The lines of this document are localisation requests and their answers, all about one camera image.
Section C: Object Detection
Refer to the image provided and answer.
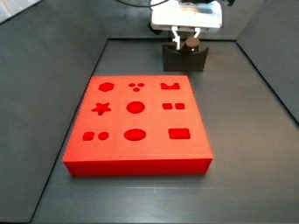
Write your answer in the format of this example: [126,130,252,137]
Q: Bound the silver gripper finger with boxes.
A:
[171,26,182,51]
[194,28,202,39]

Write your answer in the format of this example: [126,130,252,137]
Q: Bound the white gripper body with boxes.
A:
[151,0,222,32]

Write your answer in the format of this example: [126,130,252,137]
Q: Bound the brown oval rod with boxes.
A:
[181,37,201,53]

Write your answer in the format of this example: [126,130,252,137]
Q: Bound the black curved fixture stand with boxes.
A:
[163,45,210,72]

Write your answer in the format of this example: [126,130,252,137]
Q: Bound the red foam shape board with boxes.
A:
[63,75,214,177]

